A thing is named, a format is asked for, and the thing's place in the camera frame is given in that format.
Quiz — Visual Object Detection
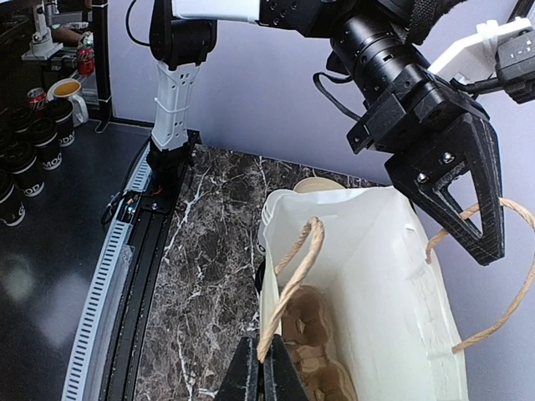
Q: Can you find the beige paper plate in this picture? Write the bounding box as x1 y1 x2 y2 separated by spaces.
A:
293 176 345 194

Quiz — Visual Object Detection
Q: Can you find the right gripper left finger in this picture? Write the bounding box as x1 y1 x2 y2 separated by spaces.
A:
217 337 261 401

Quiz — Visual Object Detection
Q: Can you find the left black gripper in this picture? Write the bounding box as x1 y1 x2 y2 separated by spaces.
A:
331 16 505 266

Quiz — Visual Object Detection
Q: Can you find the red soda can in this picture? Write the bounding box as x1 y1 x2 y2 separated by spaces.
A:
27 87 47 118
77 44 94 76

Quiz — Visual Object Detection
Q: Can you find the group of spare lidded cups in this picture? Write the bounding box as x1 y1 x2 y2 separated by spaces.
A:
1 99 75 227

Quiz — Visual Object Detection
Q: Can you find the brown paper bag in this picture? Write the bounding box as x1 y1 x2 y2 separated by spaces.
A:
257 185 535 401

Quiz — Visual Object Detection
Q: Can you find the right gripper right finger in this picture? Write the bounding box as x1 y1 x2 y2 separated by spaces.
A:
262 334 308 401

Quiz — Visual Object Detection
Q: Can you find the stack of white paper cups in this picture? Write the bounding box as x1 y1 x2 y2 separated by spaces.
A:
257 189 294 256

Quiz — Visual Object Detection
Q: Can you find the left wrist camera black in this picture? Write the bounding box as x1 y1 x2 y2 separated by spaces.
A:
428 17 534 104

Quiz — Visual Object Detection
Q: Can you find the cardboard two-cup carrier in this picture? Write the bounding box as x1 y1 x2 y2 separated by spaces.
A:
282 286 358 400

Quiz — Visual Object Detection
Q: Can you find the black front rail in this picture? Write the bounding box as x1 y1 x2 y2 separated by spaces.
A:
98 129 201 400

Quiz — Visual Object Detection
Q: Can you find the white slotted cable duct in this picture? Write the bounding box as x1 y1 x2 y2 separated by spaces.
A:
61 153 150 400

